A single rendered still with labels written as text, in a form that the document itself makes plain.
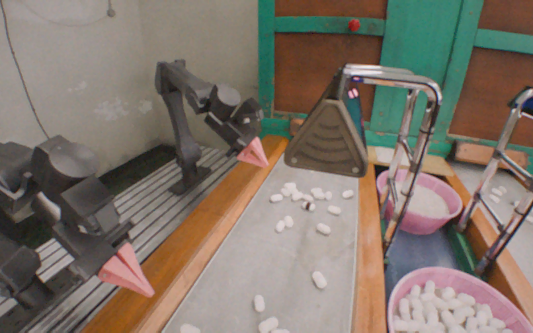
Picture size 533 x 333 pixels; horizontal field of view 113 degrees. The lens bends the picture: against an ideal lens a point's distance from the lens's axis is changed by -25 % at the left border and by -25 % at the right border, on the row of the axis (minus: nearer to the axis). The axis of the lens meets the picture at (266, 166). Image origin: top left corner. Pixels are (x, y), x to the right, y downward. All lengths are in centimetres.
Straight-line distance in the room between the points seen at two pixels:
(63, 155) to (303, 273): 45
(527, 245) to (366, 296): 53
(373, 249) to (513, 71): 86
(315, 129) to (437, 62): 86
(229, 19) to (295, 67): 120
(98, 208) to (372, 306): 44
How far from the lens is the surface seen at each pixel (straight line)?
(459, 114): 110
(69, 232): 35
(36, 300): 70
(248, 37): 202
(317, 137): 21
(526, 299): 66
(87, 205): 29
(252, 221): 62
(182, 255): 53
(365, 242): 57
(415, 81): 42
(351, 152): 21
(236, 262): 52
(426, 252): 75
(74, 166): 32
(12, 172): 40
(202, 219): 60
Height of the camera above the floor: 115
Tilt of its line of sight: 29 degrees down
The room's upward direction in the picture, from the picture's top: straight up
